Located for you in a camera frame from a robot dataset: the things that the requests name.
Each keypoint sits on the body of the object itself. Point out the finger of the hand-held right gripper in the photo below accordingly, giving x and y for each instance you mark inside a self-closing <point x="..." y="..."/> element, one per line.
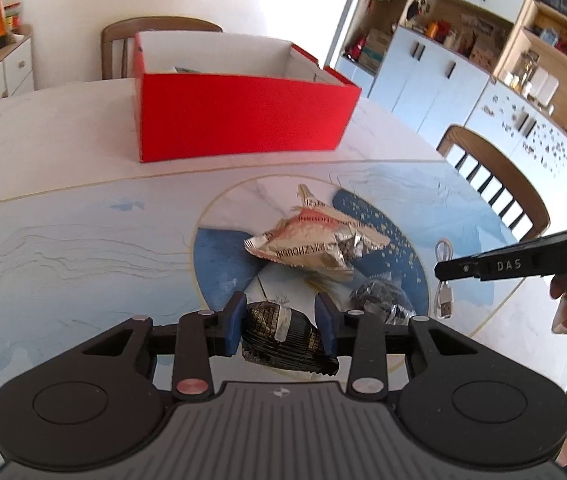
<point x="508" y="265"/>

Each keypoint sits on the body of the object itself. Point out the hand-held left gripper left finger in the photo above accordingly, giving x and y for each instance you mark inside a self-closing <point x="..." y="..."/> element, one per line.
<point x="236" y="325"/>

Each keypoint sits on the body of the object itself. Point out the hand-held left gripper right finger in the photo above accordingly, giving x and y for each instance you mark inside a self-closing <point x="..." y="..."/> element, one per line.
<point x="324" y="330"/>

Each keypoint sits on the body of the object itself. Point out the black snack packet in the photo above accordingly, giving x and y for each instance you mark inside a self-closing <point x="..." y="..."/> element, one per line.
<point x="301" y="345"/>

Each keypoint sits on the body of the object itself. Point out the red cardboard box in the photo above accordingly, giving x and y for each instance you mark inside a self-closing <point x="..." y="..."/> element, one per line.
<point x="238" y="115"/>

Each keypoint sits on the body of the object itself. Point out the marble desktop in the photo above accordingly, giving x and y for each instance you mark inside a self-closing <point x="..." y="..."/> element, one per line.
<point x="63" y="240"/>

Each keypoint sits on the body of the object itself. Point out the crumpled black packet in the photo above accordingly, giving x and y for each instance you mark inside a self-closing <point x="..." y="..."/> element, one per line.
<point x="378" y="300"/>

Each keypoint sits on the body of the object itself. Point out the light wooden slatted chair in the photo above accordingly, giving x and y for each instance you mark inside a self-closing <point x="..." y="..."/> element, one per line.
<point x="531" y="197"/>

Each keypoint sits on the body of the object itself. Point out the crumpled silver wrapper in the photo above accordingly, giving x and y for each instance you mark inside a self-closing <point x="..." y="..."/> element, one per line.
<point x="303" y="245"/>

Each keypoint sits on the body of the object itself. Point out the glass storage jar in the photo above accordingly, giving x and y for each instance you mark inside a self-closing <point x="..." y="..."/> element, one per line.
<point x="526" y="67"/>

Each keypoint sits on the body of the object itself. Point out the white wooden storage cabinet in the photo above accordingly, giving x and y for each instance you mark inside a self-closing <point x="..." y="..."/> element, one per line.
<point x="428" y="75"/>

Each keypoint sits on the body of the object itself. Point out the cardboard storage box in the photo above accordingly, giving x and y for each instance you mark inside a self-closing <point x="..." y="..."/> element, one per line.
<point x="377" y="50"/>

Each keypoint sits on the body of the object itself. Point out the red shelf item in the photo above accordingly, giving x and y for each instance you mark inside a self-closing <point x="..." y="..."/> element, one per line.
<point x="356" y="50"/>

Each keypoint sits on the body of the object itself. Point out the dark wooden chair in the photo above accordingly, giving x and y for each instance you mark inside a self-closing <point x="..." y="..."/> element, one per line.
<point x="112" y="40"/>

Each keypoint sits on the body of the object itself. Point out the red lid jar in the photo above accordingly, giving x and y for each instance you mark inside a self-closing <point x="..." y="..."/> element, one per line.
<point x="12" y="17"/>

